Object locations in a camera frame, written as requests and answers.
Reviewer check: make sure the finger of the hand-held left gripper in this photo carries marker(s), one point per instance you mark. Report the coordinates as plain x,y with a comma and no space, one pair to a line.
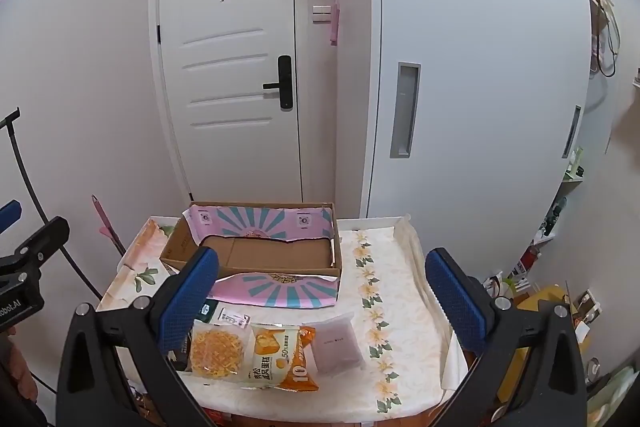
9,213
42,237

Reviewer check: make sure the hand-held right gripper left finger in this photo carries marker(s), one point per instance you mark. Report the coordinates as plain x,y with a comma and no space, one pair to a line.
195,297

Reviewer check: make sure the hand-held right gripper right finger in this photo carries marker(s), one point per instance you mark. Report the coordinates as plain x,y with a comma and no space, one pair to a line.
455,302

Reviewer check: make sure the dark green snack packet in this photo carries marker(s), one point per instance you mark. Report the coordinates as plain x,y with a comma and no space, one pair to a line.
212,313

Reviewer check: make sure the snack packets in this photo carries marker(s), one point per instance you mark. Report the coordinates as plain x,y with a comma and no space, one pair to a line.
217,349

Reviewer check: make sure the pink printed cardboard box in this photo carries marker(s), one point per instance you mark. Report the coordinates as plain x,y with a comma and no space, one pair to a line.
280,252

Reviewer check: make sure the orange cake packet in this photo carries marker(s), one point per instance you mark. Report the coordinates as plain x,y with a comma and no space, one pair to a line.
280,357

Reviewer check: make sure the purple translucent snack packet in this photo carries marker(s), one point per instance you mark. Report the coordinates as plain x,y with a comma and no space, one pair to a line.
337,342

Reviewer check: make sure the person's left hand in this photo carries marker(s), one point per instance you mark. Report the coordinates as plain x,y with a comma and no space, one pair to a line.
20,372

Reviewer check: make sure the floral tablecloth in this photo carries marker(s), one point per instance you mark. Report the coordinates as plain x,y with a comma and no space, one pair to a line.
400,307

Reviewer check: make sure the pink stick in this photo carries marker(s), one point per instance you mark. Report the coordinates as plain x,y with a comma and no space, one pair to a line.
105,219

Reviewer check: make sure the yellow bag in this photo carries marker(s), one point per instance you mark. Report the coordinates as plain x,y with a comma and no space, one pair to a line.
542,294

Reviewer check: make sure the green floral cushion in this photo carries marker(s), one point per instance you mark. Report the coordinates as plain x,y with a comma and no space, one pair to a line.
612,394

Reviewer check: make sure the white panel door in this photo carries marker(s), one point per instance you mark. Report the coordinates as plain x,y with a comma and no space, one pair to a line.
225,57

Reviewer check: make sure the white wardrobe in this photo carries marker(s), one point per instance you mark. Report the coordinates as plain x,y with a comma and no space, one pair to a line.
490,32

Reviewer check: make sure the pink hanging strip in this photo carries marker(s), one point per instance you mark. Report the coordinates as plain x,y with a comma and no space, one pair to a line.
334,24

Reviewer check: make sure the white light switch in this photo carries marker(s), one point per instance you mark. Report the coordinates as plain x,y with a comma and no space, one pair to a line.
322,14

